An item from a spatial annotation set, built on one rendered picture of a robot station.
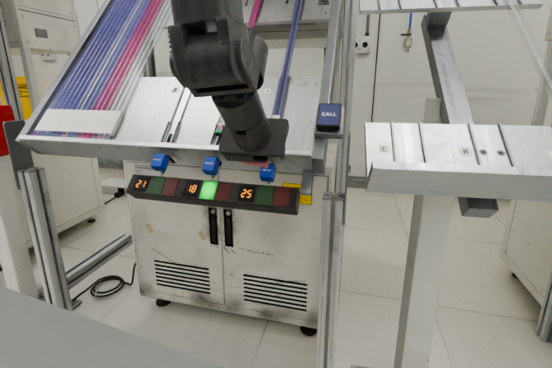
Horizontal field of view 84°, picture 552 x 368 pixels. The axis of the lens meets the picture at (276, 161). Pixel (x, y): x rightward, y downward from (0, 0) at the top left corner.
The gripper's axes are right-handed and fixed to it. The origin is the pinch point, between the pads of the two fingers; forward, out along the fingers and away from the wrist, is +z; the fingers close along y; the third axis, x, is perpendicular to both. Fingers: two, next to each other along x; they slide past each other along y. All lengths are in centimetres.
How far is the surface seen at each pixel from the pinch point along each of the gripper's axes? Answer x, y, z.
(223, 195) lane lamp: 6.3, 7.2, 2.1
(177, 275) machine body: 17, 43, 61
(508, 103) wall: -131, -121, 147
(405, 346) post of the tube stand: 26, -30, 40
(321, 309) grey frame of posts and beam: 21.5, -10.9, 22.7
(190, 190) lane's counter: 5.7, 14.1, 2.1
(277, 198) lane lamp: 5.9, -2.7, 2.1
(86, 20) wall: -184, 223, 102
